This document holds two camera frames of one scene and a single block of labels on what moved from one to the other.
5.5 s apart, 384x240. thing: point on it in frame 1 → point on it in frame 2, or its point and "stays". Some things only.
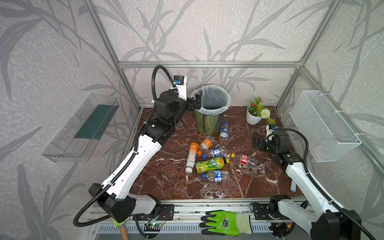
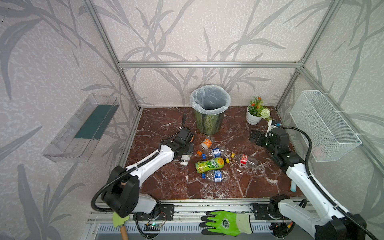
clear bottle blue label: [216, 175] stays
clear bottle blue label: [214, 152] stays
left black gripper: [195, 102] → [186, 137]
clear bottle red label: [243, 159] stays
